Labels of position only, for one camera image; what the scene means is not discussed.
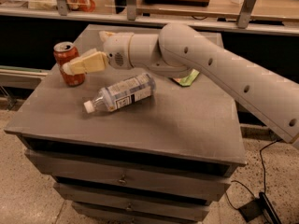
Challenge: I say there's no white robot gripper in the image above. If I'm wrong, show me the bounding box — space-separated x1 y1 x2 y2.
62 31 134 76

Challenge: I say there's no red coke can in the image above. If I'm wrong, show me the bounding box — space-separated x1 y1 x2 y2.
53 41 85 87

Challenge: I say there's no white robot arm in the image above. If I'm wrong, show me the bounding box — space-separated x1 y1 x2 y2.
63 23 299 146

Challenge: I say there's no orange object on counter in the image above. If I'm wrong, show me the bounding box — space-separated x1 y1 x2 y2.
66 0 95 12

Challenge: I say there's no clear plastic water bottle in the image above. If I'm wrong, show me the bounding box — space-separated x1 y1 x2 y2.
84 73 156 113

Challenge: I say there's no green snack bag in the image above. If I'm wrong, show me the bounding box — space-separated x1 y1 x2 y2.
173 70 199 87

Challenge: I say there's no grey drawer cabinet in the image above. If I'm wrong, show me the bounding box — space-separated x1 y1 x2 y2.
3 23 247 224

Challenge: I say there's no bottom grey drawer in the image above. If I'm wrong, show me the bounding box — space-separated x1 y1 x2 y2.
72 202 197 224

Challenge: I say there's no grey drawer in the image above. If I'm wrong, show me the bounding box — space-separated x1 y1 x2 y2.
72 202 197 224
52 182 210 222
25 149 230 201

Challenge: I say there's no middle grey drawer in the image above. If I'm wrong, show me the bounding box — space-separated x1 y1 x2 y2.
52 182 210 222

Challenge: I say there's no top grey drawer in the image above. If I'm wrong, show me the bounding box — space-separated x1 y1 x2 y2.
25 149 230 201

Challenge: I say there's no long wooden counter shelf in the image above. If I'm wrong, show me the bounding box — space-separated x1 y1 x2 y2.
0 0 299 36

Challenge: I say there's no black floor power box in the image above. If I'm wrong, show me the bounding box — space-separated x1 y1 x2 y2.
237 192 282 224

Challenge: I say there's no black floor cable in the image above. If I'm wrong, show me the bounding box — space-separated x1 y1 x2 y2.
223 138 283 210

